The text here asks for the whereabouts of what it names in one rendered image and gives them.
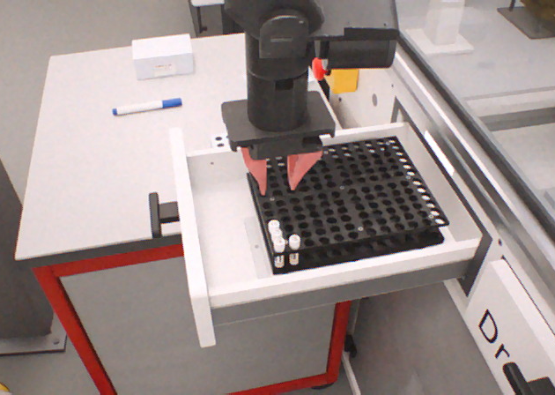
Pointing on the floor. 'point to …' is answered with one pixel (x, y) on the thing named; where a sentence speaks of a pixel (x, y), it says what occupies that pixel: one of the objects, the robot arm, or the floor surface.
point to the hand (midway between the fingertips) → (277, 182)
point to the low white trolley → (52, 282)
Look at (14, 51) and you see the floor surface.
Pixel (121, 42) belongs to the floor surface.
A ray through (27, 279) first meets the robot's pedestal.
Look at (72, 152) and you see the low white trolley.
